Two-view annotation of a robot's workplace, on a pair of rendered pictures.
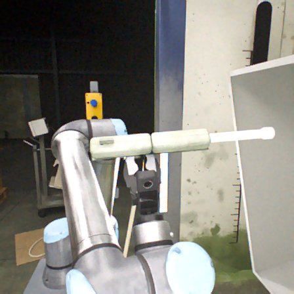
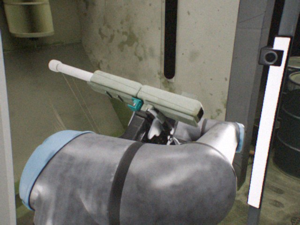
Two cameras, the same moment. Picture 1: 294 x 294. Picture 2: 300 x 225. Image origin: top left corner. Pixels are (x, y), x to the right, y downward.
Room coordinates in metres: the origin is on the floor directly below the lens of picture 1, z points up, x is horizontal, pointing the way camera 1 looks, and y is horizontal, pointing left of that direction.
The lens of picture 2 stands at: (1.07, 0.43, 1.60)
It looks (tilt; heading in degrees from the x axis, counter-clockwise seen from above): 23 degrees down; 223
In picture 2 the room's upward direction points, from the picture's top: straight up
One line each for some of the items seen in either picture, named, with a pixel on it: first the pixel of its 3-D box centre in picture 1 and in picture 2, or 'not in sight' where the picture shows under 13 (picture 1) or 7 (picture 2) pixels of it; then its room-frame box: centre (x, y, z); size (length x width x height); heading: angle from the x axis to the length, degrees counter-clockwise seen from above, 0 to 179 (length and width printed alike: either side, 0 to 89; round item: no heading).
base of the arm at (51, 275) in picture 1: (62, 266); not in sight; (1.08, 0.42, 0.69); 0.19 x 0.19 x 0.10
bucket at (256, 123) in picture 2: not in sight; (264, 134); (-1.80, -0.55, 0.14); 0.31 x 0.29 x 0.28; 6
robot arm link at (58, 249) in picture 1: (63, 239); not in sight; (1.09, 0.41, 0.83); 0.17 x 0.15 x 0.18; 113
